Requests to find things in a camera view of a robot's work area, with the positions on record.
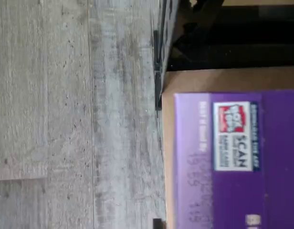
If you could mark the purple Annie's box pink patch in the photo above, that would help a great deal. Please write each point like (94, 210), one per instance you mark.
(233, 190)

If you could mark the black metal shelving rack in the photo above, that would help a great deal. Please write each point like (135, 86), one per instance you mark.
(256, 57)
(256, 14)

